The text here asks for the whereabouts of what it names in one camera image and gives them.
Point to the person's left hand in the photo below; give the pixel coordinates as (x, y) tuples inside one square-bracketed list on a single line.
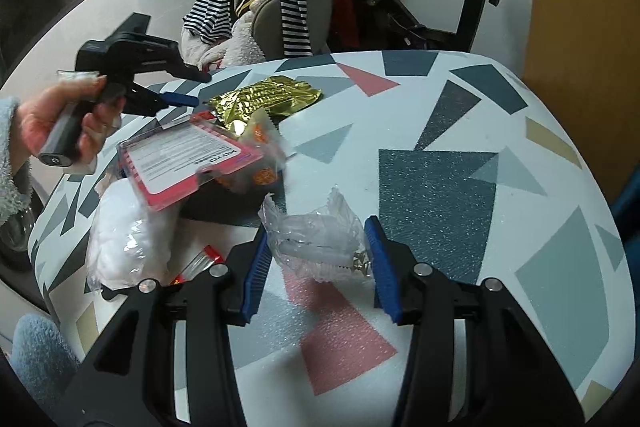
[(50, 107)]

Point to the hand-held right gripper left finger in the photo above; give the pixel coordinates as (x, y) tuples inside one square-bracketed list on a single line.
[(255, 279)]

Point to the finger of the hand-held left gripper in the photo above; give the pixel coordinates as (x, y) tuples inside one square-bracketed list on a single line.
[(177, 99), (175, 59)]

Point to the gold foil wrapper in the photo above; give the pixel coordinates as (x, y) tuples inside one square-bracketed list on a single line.
[(270, 97)]

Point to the yellow wooden wall panel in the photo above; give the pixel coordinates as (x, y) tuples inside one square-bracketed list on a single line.
[(575, 32)]

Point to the beige chair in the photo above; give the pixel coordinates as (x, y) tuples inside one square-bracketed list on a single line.
[(270, 27)]

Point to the pink plastic package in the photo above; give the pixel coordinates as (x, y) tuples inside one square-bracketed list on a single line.
[(175, 167)]

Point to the blue curtain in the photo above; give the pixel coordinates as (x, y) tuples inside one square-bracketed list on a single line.
[(627, 212)]

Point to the clear wrapper with orange print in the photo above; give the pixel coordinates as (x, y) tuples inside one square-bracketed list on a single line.
[(262, 177)]

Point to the clear bag of white cotton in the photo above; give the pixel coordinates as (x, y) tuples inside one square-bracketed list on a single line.
[(125, 232)]

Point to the red garment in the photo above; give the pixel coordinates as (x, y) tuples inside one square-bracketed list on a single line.
[(345, 7)]

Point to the clear bag of screws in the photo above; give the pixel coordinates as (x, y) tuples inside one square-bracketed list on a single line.
[(310, 237)]

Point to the small red white packet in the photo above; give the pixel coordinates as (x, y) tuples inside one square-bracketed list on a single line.
[(200, 262)]

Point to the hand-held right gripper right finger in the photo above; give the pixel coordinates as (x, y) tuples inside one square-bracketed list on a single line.
[(382, 267)]

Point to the black white striped shirt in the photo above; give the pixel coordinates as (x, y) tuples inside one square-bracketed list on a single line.
[(295, 7)]

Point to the light blue fluffy pants leg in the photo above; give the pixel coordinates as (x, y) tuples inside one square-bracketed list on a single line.
[(42, 347)]

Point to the geometric patterned folding table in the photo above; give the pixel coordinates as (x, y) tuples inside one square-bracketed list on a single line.
[(450, 187)]

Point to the person's left forearm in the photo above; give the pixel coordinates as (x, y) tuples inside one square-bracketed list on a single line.
[(10, 157)]

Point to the white fluffy garment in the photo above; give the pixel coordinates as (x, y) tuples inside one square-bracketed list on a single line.
[(240, 49)]

